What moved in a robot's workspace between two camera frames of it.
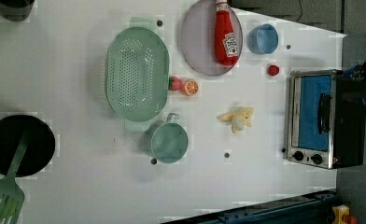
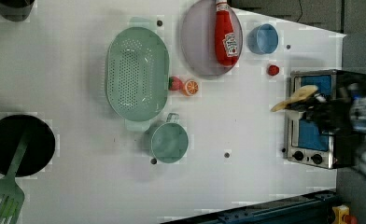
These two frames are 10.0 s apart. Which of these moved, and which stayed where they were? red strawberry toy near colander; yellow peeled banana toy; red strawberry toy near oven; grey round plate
Moved: yellow peeled banana toy
Stayed: red strawberry toy near colander; red strawberry toy near oven; grey round plate
